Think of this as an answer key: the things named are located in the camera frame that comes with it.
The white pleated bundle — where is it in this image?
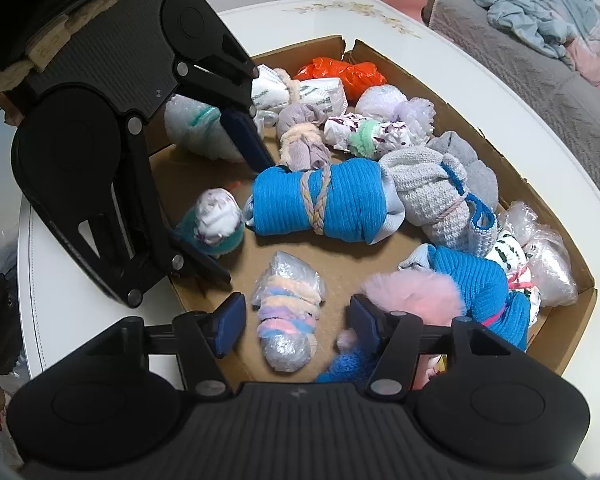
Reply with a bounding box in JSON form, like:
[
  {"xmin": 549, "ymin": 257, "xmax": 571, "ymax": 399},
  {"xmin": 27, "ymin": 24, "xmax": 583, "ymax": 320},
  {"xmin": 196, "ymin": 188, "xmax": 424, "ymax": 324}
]
[{"xmin": 250, "ymin": 65, "xmax": 348, "ymax": 123}]

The silver bag bundle pastel band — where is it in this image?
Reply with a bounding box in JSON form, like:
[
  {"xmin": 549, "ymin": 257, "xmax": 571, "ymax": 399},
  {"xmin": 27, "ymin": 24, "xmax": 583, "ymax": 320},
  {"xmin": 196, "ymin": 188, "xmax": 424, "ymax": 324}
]
[{"xmin": 251, "ymin": 251, "xmax": 327, "ymax": 373}]

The blue sock bundle pink band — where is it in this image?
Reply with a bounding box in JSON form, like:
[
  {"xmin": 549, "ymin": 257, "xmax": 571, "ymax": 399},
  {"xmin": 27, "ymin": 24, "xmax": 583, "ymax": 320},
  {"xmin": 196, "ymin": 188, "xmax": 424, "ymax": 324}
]
[{"xmin": 399, "ymin": 244, "xmax": 531, "ymax": 351}]

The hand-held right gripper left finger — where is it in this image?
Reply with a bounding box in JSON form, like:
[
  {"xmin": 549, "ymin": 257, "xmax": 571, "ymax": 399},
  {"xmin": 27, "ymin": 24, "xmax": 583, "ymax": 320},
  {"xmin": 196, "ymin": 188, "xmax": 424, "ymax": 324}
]
[{"xmin": 87, "ymin": 292, "xmax": 247, "ymax": 403}]

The purple-print bag bundle green band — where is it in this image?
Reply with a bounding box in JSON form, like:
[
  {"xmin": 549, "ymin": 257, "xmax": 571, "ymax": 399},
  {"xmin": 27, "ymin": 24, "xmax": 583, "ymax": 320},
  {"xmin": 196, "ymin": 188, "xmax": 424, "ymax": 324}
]
[{"xmin": 322, "ymin": 114, "xmax": 416, "ymax": 161}]

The grey knit sock blue trim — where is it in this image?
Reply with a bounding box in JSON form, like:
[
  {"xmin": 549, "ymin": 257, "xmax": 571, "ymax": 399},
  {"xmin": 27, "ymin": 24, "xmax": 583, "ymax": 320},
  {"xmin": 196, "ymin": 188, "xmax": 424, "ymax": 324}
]
[{"xmin": 379, "ymin": 146, "xmax": 498, "ymax": 250}]

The lavender cloth bundle cream band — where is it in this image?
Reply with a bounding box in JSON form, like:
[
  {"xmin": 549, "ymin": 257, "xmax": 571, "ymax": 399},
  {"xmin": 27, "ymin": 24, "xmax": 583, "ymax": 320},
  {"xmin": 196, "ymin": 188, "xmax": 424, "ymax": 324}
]
[{"xmin": 276, "ymin": 105, "xmax": 333, "ymax": 171}]

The orange plastic bag bundle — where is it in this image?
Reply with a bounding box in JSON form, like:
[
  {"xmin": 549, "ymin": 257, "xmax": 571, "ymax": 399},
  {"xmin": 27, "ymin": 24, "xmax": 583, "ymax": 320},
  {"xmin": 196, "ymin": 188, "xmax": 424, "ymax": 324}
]
[{"xmin": 294, "ymin": 56, "xmax": 387, "ymax": 103}]

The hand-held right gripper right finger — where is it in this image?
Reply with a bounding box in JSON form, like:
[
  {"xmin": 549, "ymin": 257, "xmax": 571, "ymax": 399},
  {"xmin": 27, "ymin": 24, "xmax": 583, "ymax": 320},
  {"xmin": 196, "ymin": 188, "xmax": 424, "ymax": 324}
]
[{"xmin": 348, "ymin": 294, "xmax": 511, "ymax": 403}]

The printed bag bundle teal band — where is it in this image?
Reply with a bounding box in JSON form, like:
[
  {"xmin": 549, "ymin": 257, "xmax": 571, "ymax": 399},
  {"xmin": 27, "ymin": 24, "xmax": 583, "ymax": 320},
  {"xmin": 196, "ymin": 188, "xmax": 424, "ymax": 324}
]
[{"xmin": 172, "ymin": 187, "xmax": 246, "ymax": 261}]

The grey quilted sofa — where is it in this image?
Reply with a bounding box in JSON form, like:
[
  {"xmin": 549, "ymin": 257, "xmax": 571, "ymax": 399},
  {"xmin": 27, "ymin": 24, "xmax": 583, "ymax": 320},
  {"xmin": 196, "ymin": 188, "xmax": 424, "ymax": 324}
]
[{"xmin": 400, "ymin": 0, "xmax": 600, "ymax": 221}]

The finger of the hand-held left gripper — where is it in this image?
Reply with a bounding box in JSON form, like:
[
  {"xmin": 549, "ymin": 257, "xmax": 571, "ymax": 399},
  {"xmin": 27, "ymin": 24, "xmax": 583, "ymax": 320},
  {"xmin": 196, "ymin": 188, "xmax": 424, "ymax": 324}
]
[
  {"xmin": 175, "ymin": 27, "xmax": 276, "ymax": 173},
  {"xmin": 50, "ymin": 115, "xmax": 231, "ymax": 308}
]

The pink cloth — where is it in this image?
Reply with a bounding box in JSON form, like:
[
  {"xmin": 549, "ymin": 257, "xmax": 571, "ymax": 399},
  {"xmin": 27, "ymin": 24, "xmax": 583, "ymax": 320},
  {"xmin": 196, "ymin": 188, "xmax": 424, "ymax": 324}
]
[{"xmin": 565, "ymin": 40, "xmax": 600, "ymax": 98}]

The shallow cardboard box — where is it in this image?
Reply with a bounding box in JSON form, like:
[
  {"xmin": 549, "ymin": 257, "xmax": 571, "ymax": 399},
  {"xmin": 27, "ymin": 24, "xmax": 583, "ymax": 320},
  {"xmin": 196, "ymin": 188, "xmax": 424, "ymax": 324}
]
[{"xmin": 147, "ymin": 35, "xmax": 597, "ymax": 386}]

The bubble wrap bundle purple band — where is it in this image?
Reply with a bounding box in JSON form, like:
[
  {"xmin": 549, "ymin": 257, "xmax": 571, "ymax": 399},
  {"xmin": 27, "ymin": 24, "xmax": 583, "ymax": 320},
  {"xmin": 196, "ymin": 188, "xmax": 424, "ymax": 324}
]
[{"xmin": 355, "ymin": 85, "xmax": 436, "ymax": 141}]

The pink plush toy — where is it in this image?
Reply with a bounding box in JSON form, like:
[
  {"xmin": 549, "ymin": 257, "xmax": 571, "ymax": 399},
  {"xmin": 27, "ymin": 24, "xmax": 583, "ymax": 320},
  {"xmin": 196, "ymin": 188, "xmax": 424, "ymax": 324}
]
[{"xmin": 336, "ymin": 270, "xmax": 468, "ymax": 391}]

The white green-striped bag bundle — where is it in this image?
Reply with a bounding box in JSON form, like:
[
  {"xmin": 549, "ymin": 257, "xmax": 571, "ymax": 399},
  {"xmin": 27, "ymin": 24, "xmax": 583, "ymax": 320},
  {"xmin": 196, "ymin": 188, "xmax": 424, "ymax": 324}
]
[{"xmin": 484, "ymin": 230, "xmax": 543, "ymax": 321}]

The clear plastic bag bundle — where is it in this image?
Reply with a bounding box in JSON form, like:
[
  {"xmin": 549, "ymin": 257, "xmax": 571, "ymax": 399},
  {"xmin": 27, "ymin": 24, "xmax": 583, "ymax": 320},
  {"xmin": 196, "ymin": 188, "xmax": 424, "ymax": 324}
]
[{"xmin": 497, "ymin": 200, "xmax": 579, "ymax": 307}]

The grey sock bundle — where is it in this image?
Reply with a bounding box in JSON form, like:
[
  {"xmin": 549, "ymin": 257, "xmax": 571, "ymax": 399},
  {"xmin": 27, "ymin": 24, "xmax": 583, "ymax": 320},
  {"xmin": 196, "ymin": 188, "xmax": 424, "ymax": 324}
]
[{"xmin": 425, "ymin": 131, "xmax": 500, "ymax": 211}]

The blue fuzzy sock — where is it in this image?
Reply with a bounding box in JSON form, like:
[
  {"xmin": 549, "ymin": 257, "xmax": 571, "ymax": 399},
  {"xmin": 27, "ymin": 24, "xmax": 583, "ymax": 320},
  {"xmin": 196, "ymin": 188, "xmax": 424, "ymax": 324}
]
[{"xmin": 314, "ymin": 345, "xmax": 378, "ymax": 386}]

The white bubble wrap bundle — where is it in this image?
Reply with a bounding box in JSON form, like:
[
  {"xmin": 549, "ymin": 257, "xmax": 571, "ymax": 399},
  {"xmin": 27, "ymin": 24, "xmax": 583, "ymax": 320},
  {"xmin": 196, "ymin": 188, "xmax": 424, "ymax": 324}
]
[{"xmin": 164, "ymin": 97, "xmax": 246, "ymax": 163}]

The light blue blanket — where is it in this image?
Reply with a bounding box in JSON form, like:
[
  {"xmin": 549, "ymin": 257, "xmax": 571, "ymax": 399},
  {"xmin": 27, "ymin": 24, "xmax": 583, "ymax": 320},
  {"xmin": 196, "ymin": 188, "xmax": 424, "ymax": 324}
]
[{"xmin": 472, "ymin": 0, "xmax": 600, "ymax": 58}]

